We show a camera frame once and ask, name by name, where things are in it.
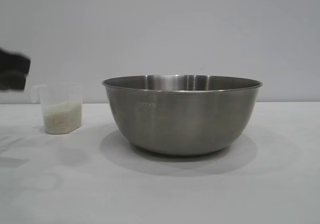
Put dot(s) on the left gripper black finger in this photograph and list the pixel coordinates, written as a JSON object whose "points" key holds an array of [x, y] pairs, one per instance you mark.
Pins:
{"points": [[15, 62], [12, 83]]}

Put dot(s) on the translucent plastic measuring cup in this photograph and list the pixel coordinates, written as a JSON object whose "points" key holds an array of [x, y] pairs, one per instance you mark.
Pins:
{"points": [[62, 93]]}

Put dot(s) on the white uncooked rice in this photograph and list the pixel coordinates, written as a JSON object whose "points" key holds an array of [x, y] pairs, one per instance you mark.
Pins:
{"points": [[62, 118]]}

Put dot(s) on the stainless steel mixing bowl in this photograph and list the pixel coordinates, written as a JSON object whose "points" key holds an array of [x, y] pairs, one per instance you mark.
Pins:
{"points": [[182, 119]]}

